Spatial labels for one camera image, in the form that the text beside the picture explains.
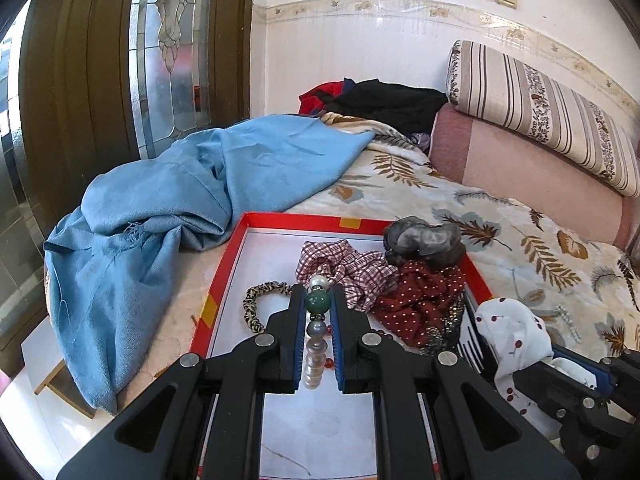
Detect leopard pattern hair tie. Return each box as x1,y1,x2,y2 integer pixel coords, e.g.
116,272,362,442
242,280,294,335

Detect large white pearl bracelet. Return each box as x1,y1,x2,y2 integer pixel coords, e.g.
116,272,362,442
302,274,333,391

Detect red polka dot scrunchie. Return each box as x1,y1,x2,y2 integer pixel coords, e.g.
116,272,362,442
370,260,465,356

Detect black hair comb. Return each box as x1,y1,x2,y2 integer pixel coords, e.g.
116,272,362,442
418,291,494,378

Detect white cherry print scrunchie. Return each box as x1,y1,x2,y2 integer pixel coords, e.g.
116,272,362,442
475,298,561,440

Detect red cardboard box lid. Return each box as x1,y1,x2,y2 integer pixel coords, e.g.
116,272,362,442
188,210,494,480

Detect red white plaid scrunchie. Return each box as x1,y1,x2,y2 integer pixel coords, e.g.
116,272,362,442
295,240,399,312

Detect dark grey scrunchie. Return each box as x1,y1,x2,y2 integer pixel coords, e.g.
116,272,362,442
383,216,465,268

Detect leaf pattern blanket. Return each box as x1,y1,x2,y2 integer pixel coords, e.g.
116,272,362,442
114,112,640,411

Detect blue cloth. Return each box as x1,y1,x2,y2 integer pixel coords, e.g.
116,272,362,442
43,115,373,413

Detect pink bolster cushion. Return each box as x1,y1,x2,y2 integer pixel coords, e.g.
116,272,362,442
430,104,639,249

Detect black and red clothes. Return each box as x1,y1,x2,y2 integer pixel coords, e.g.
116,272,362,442
298,78,448,136

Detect striped floral pillow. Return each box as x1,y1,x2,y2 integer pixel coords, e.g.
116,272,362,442
447,40,639,198

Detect brown stained glass door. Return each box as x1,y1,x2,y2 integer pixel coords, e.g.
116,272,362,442
0,0,257,376

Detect small white pearl bracelet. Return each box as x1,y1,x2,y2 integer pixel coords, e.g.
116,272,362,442
556,302,584,344

